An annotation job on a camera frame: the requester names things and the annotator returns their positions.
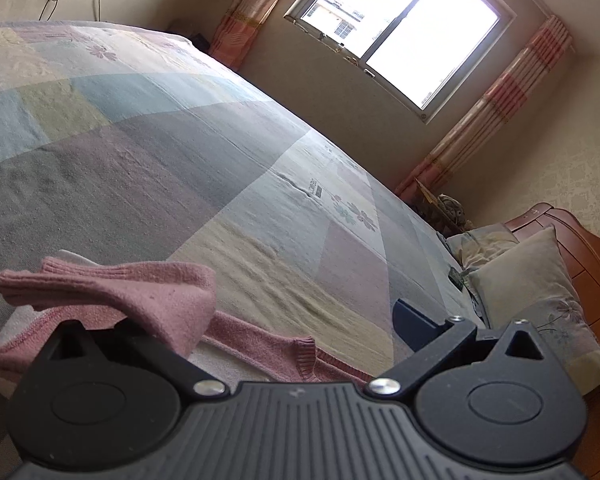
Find pink and white knit sweater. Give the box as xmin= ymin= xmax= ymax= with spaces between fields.
xmin=0 ymin=250 xmax=371 ymax=398

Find small dark remote on bed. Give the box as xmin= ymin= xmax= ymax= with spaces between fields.
xmin=448 ymin=268 xmax=465 ymax=290

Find pastel patchwork pillow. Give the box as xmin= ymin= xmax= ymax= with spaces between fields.
xmin=469 ymin=226 xmax=600 ymax=396

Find wooden nightstand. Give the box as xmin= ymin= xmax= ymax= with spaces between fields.
xmin=415 ymin=179 xmax=460 ymax=236

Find cluttered items on nightstand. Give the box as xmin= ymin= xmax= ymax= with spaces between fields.
xmin=437 ymin=194 xmax=466 ymax=228

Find wooden headboard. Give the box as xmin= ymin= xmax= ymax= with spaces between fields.
xmin=505 ymin=203 xmax=600 ymax=479

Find pastel patchwork bed sheet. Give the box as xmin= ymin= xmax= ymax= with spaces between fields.
xmin=0 ymin=22 xmax=476 ymax=374

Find right orange plaid curtain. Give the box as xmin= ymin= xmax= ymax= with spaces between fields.
xmin=394 ymin=15 xmax=572 ymax=203

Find orange plaid curtain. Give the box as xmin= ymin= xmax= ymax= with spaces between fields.
xmin=209 ymin=0 xmax=279 ymax=70
xmin=394 ymin=15 xmax=572 ymax=203

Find left orange plaid curtain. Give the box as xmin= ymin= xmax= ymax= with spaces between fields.
xmin=209 ymin=0 xmax=279 ymax=70

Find window with white frame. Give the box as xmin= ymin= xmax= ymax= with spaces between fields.
xmin=285 ymin=0 xmax=514 ymax=122

